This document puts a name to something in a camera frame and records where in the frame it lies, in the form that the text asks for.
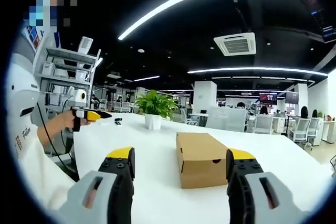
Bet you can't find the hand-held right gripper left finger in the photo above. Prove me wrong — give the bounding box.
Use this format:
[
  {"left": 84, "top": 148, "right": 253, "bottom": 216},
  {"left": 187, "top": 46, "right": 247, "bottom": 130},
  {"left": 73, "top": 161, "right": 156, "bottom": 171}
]
[{"left": 59, "top": 146, "right": 136, "bottom": 224}]

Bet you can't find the wall screen red picture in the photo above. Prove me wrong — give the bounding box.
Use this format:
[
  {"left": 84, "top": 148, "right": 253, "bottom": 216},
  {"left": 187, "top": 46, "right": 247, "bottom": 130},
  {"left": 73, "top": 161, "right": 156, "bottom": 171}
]
[{"left": 259, "top": 92, "right": 278, "bottom": 105}]

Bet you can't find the person's left hand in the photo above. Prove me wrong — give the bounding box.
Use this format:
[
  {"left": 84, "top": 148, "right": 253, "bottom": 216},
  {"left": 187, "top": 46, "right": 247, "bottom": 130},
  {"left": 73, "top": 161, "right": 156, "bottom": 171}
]
[{"left": 61, "top": 110, "right": 91, "bottom": 131}]

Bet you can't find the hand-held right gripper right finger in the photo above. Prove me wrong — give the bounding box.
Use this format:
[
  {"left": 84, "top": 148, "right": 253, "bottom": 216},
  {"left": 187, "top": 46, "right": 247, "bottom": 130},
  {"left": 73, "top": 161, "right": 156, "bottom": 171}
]
[{"left": 225, "top": 148, "right": 312, "bottom": 224}]

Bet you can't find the wall poster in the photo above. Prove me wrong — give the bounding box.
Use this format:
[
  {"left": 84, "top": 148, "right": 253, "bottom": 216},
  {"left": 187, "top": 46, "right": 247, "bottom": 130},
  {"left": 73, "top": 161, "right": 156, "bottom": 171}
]
[{"left": 24, "top": 24, "right": 44, "bottom": 53}]

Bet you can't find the dark wall screen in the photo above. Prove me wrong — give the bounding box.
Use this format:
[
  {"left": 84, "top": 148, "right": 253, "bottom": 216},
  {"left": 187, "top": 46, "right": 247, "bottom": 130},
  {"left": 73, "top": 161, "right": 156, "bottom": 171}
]
[{"left": 285, "top": 91, "right": 300, "bottom": 104}]

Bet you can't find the green potted plant white pot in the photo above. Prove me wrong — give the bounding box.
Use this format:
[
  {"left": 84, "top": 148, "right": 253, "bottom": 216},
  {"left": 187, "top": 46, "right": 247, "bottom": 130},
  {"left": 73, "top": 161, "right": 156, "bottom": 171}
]
[{"left": 134, "top": 89, "right": 180, "bottom": 131}]

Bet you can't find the white storage bin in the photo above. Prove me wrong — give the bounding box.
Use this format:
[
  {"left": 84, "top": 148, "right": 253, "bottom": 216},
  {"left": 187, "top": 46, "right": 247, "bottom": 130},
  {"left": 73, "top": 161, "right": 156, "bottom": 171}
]
[
  {"left": 75, "top": 69, "right": 88, "bottom": 81},
  {"left": 41, "top": 61, "right": 56, "bottom": 77}
]

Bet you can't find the black cable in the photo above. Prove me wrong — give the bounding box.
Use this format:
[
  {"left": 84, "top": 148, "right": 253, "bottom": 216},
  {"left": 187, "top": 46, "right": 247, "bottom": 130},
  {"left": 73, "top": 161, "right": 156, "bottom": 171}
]
[{"left": 36, "top": 102, "right": 80, "bottom": 182}]

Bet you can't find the grey metal storage shelf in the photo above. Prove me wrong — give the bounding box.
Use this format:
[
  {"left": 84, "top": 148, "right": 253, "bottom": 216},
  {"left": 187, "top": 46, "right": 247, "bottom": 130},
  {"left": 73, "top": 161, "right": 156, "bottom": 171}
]
[{"left": 33, "top": 47, "right": 102, "bottom": 120}]

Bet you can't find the white office chair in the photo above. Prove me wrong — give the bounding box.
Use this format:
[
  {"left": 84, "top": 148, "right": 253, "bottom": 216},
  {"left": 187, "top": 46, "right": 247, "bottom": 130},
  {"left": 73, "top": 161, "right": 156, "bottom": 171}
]
[
  {"left": 290, "top": 118, "right": 312, "bottom": 149},
  {"left": 253, "top": 114, "right": 274, "bottom": 135}
]

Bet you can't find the short ceiling light strip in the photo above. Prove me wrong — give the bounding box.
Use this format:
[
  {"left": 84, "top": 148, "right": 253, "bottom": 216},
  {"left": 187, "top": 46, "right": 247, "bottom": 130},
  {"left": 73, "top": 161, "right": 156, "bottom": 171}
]
[{"left": 132, "top": 76, "right": 161, "bottom": 83}]

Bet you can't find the straight ceiling light strip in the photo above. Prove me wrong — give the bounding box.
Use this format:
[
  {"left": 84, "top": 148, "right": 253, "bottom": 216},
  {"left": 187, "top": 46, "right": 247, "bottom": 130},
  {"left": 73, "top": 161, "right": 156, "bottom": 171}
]
[{"left": 187, "top": 67, "right": 329, "bottom": 77}]

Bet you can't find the ceiling air conditioner vent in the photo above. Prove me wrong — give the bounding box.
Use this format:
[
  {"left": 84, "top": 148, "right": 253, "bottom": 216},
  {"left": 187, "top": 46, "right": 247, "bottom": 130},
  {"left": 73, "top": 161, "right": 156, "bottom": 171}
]
[{"left": 213, "top": 32, "right": 257, "bottom": 57}]

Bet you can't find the white desk partition panel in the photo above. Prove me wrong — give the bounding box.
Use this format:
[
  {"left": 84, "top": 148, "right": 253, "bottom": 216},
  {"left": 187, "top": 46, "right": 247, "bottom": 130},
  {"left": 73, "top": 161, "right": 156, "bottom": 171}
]
[{"left": 205, "top": 106, "right": 248, "bottom": 132}]

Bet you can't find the brown cardboard shoe box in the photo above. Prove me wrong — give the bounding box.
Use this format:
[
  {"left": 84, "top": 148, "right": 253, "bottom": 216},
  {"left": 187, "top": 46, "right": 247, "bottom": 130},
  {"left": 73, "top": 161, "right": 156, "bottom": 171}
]
[{"left": 175, "top": 132, "right": 230, "bottom": 189}]

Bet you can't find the dark hanging monitor screen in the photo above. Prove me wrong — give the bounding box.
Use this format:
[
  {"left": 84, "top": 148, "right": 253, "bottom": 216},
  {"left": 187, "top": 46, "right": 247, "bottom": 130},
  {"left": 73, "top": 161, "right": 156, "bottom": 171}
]
[{"left": 288, "top": 0, "right": 336, "bottom": 44}]

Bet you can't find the white chest-worn device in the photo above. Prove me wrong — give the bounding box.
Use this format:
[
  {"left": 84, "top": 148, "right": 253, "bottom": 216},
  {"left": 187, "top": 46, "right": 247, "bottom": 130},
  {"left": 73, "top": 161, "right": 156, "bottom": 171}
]
[{"left": 6, "top": 53, "right": 40, "bottom": 130}]

